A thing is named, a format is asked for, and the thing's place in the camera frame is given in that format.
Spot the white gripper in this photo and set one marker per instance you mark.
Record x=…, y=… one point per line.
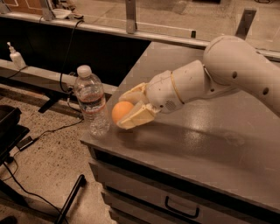
x=161, y=91

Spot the white pump dispenser bottle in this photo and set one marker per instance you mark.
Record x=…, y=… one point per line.
x=16, y=57

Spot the grey drawer cabinet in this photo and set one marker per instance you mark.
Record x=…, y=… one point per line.
x=220, y=154

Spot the black drawer handle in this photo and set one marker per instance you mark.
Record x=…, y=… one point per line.
x=184, y=209

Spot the clear plastic water bottle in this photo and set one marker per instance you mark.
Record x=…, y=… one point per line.
x=90, y=94

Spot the metal railing frame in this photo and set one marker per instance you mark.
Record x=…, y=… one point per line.
x=182, y=22

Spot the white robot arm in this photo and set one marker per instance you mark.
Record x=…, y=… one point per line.
x=228, y=63

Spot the black power adapter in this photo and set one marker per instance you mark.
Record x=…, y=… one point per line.
x=23, y=144

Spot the black metal stand leg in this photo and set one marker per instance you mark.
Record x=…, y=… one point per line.
x=80, y=182

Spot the orange fruit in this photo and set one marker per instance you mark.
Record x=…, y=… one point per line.
x=121, y=109

